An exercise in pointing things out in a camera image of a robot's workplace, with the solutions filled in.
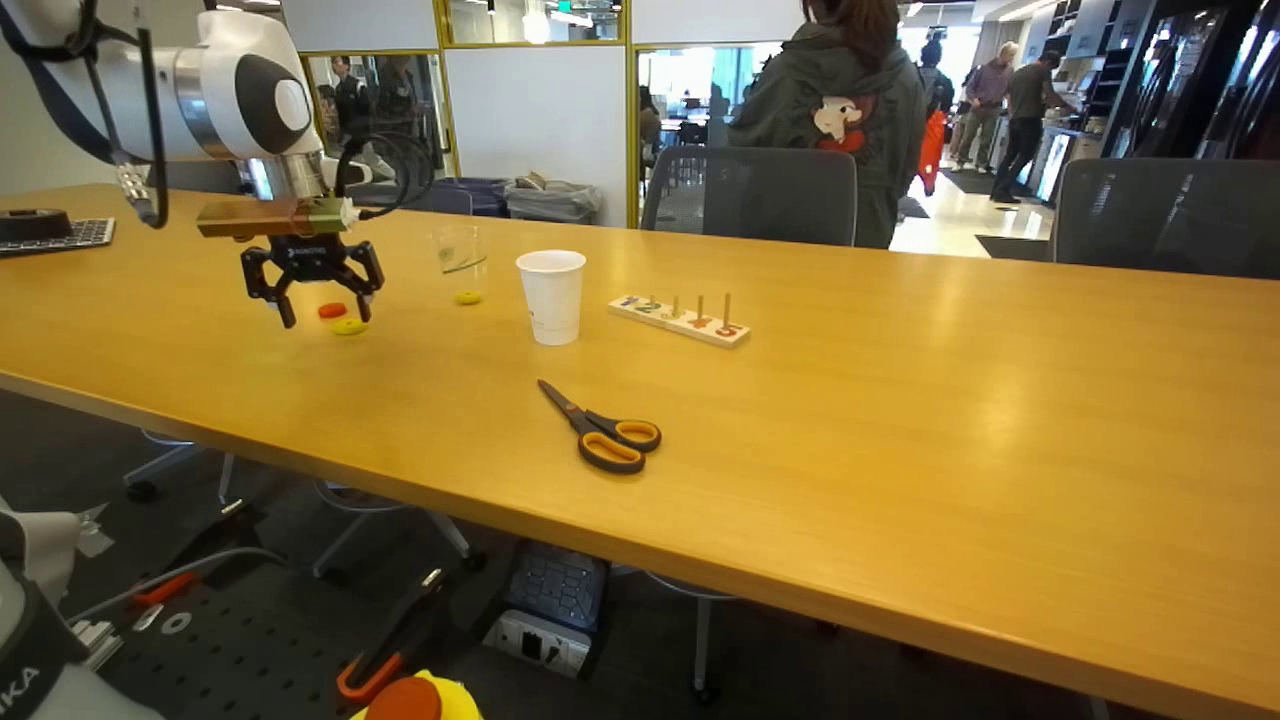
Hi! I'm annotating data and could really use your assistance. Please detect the wrist camera wooden mount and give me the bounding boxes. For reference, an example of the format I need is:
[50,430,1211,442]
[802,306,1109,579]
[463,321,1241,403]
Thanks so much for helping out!
[196,196,359,239]

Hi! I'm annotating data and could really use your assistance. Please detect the grey office chair right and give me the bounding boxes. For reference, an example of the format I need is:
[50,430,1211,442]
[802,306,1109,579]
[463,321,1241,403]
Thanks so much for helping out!
[1054,156,1280,279]

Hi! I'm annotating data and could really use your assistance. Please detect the white number peg board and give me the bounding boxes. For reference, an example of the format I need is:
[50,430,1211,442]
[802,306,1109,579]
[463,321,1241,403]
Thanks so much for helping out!
[608,294,754,350]

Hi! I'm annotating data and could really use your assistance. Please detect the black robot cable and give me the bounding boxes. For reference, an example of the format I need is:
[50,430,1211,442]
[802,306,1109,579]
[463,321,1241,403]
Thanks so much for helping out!
[0,0,175,231]

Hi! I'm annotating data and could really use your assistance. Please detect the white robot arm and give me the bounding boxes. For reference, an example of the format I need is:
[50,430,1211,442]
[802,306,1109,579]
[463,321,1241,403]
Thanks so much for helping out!
[0,0,385,330]

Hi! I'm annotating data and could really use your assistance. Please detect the orange handled scissors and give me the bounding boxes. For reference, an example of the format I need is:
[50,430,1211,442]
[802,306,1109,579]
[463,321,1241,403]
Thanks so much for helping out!
[541,382,664,477]

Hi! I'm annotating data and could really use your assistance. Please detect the black keyboard device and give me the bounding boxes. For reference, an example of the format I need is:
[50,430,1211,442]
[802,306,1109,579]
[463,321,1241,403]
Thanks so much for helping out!
[0,208,118,257]

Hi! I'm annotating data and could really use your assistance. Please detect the person in green hoodie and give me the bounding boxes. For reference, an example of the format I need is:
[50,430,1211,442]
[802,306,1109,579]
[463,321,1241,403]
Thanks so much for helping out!
[730,0,930,248]

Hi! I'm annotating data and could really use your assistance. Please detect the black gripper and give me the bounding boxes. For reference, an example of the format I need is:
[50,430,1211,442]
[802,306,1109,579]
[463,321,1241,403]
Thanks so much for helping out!
[241,235,385,330]

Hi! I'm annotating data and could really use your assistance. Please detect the power strip on floor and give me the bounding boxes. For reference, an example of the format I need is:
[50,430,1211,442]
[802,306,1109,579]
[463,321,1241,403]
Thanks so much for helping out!
[483,607,593,677]

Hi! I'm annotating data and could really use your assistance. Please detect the yellow red emergency stop button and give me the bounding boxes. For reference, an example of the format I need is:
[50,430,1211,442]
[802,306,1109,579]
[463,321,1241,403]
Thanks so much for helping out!
[351,674,483,720]

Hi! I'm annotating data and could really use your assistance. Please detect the white paper cup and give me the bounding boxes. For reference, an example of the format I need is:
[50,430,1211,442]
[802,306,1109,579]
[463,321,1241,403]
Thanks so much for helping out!
[516,248,584,350]

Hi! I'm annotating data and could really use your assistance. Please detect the grey office chair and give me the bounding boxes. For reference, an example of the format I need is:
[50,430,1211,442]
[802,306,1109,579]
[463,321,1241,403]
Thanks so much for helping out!
[644,150,860,246]
[1054,156,1280,279]

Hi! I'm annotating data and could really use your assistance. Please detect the clear plastic cup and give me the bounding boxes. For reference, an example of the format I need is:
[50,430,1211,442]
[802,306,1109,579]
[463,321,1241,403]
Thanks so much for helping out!
[437,231,489,307]

